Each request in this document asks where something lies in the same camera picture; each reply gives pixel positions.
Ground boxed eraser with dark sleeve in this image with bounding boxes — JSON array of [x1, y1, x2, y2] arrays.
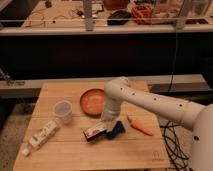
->
[[83, 122, 107, 142]]

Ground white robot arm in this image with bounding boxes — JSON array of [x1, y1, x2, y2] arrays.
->
[[101, 77, 213, 171]]

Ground wooden board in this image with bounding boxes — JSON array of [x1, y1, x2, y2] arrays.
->
[[13, 82, 169, 171]]

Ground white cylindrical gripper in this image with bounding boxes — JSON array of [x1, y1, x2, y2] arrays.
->
[[101, 98, 121, 121]]

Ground white clear plastic bottle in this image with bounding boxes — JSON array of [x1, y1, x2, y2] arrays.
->
[[21, 120, 59, 157]]

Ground orange object on shelf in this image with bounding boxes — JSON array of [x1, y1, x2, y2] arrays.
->
[[131, 5, 152, 25]]

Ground black hanging cable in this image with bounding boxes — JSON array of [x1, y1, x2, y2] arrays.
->
[[167, 26, 179, 93]]

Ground metal shelf post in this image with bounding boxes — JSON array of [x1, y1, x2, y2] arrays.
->
[[83, 0, 93, 31]]

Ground black object on shelf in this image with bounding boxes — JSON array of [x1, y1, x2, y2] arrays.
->
[[107, 10, 131, 25]]

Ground black cable bundle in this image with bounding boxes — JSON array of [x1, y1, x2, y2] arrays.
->
[[159, 120, 192, 171]]

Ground clear plastic cup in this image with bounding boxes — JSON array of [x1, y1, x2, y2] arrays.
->
[[53, 100, 72, 124]]

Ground orange toy carrot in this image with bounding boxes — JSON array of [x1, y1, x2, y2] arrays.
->
[[127, 116, 153, 136]]

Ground orange round plate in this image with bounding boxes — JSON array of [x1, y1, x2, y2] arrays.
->
[[80, 89, 105, 117]]

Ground metal clamp at left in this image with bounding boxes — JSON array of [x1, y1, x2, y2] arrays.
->
[[0, 68, 25, 86]]

